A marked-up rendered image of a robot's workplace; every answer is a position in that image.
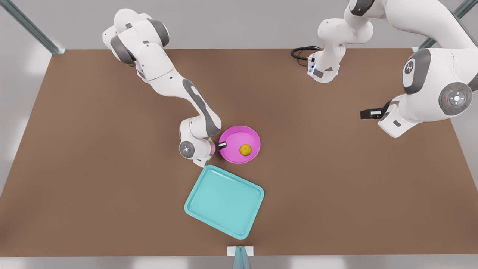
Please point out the orange fruit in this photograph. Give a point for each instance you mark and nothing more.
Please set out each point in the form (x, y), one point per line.
(245, 150)

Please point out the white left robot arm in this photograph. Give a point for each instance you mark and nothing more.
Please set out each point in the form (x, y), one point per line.
(433, 86)

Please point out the teal rectangular tray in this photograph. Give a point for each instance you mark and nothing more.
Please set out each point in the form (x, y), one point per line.
(224, 201)

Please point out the silver frame post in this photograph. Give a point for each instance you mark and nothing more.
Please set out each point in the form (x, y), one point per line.
(457, 15)
(240, 256)
(30, 27)

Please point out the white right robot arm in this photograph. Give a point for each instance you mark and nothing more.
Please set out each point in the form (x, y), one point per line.
(157, 63)

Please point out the pink round plate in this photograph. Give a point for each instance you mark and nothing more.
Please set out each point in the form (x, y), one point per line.
(235, 138)

